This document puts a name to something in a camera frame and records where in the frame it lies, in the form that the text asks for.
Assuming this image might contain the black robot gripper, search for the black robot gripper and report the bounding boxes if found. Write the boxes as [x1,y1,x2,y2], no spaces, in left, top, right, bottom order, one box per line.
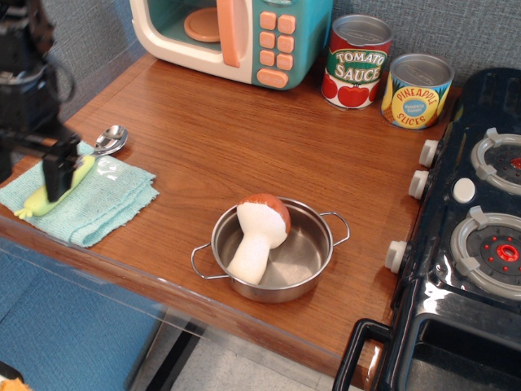
[1,71,79,202]

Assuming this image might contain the spoon with yellow-green handle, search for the spoon with yellow-green handle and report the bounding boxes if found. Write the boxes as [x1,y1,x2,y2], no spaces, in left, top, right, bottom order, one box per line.
[14,125,129,220]

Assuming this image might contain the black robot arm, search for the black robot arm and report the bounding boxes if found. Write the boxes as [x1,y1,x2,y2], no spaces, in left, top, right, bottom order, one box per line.
[1,1,80,202]

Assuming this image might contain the stainless steel pot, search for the stainless steel pot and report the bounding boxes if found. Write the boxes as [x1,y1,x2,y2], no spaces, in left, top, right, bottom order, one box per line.
[190,197,351,303]

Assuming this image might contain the light blue folded cloth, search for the light blue folded cloth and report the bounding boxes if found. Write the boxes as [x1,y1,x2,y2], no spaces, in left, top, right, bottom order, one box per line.
[25,156,159,248]

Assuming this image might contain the toy mushroom brown cap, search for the toy mushroom brown cap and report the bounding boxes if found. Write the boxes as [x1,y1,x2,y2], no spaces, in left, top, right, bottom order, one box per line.
[227,193,291,285]

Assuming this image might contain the toy microwave teal and cream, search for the toy microwave teal and cream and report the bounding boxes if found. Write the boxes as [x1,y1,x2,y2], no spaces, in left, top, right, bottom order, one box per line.
[130,0,333,90]

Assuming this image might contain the tomato sauce can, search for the tomato sauce can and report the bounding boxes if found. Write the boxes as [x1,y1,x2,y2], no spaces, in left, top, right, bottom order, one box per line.
[322,14,392,109]

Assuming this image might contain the pineapple slices can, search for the pineapple slices can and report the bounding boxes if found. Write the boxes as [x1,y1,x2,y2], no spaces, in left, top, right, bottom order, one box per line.
[381,53,454,130]

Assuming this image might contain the black toy stove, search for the black toy stove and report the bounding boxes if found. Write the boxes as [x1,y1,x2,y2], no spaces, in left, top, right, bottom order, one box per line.
[334,68,520,390]

